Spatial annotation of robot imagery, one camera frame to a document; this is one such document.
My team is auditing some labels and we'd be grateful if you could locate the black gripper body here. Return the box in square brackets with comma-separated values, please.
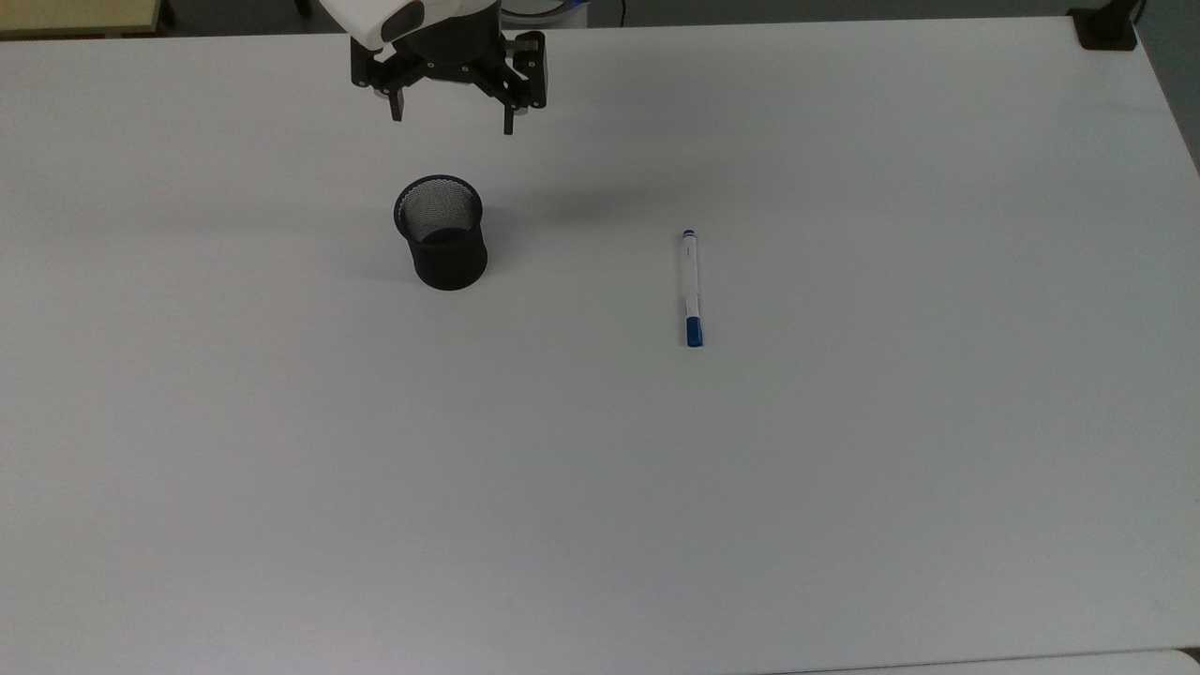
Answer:
[350, 0, 548, 112]

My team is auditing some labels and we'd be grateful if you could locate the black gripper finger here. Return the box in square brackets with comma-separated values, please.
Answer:
[377, 77, 419, 124]
[474, 75, 526, 137]

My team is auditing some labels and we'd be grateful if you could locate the white marker with blue cap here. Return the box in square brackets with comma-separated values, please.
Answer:
[680, 228, 705, 349]

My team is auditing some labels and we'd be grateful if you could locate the black mesh pen cup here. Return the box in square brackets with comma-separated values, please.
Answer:
[393, 173, 489, 292]

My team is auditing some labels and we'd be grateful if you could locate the wooden side table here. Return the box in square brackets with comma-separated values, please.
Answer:
[0, 0, 162, 39]

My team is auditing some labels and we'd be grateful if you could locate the black clamp mount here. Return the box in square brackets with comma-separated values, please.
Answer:
[1067, 0, 1147, 52]

